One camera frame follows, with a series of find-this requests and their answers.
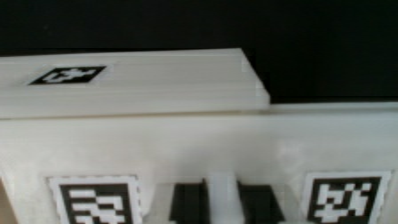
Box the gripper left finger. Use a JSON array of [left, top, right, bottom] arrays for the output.
[[169, 181, 210, 224]]

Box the white U-shaped fence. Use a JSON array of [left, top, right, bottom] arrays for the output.
[[0, 49, 398, 120]]

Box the white cabinet door panel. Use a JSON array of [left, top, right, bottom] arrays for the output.
[[0, 116, 398, 224]]

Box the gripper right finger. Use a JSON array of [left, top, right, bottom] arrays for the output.
[[238, 183, 285, 224]]

